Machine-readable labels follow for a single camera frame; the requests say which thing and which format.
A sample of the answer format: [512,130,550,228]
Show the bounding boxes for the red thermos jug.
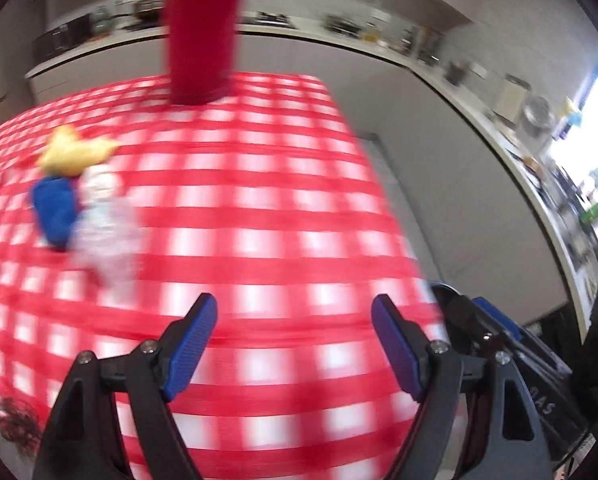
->
[165,0,254,106]

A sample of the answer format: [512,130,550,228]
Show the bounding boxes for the steel strainer plate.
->
[523,96,552,134]

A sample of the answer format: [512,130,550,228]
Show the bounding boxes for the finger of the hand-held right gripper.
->
[429,284,512,361]
[471,296,574,376]

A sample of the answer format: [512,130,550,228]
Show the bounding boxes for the steel pan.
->
[326,14,360,34]

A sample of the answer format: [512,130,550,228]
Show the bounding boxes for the black microwave oven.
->
[33,27,70,62]

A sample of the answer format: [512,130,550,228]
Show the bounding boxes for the black countertop appliance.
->
[66,15,92,47]

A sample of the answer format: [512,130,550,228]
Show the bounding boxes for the yellow cloth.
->
[36,125,118,177]

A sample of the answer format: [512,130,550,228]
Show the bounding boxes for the white cutting board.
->
[494,74,532,121]

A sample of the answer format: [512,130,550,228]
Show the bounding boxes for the knife block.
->
[446,59,470,86]

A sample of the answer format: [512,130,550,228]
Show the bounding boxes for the clear plastic bag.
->
[74,195,140,306]

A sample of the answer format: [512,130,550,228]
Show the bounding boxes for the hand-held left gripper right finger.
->
[370,295,552,480]

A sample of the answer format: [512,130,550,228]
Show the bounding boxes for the blue cloth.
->
[30,175,82,252]

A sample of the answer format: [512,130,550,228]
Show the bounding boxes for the grey refrigerator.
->
[0,0,36,121]

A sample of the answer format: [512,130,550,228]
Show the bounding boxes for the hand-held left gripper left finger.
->
[33,292,218,480]

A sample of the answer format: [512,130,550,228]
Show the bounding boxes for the green vase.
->
[92,5,112,34]

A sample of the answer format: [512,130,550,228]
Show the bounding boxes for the crumpled white tissue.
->
[81,165,118,202]

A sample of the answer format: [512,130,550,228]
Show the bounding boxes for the red checkered tablecloth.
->
[0,72,467,480]

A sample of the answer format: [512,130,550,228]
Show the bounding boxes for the lidded wok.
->
[133,0,168,24]

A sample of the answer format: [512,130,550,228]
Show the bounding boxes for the bright window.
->
[544,45,598,267]

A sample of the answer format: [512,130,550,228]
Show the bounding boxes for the dark tangled threads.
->
[0,395,42,457]

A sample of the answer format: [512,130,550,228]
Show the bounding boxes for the utensil holder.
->
[414,27,442,66]

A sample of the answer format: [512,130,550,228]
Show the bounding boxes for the gas stove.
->
[254,10,292,29]

